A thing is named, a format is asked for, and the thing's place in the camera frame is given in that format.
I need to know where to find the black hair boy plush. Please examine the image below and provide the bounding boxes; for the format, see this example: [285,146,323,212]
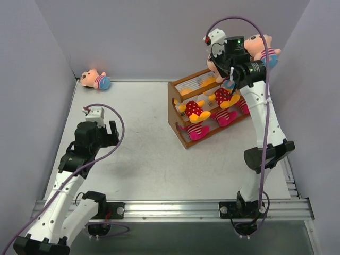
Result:
[207,55,235,91]

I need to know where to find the yellow fox plush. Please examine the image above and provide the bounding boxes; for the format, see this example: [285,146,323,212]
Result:
[175,95,211,124]
[203,79,241,109]

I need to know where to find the white pink plush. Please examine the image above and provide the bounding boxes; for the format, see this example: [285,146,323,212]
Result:
[235,98,250,114]
[213,109,238,127]
[180,123,210,141]

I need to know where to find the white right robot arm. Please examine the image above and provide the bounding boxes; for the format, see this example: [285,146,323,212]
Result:
[206,30,295,203]

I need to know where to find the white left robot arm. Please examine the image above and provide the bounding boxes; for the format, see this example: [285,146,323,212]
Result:
[13,121,120,254]

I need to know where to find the wooden toy shelf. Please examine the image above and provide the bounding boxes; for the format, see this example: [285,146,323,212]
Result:
[168,69,250,149]

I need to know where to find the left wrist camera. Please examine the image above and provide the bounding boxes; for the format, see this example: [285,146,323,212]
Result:
[82,106,105,128]

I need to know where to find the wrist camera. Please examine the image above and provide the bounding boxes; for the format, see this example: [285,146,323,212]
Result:
[203,28,227,57]
[82,106,105,128]

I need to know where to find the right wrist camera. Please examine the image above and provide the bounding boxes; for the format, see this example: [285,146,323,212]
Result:
[203,28,227,57]

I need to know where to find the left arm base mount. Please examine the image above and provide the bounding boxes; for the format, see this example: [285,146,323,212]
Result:
[105,202,125,220]

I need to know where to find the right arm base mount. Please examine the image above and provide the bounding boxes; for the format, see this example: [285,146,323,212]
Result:
[219,191,266,219]

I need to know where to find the aluminium table edge rail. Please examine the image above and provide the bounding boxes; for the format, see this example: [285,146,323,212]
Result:
[33,198,316,223]

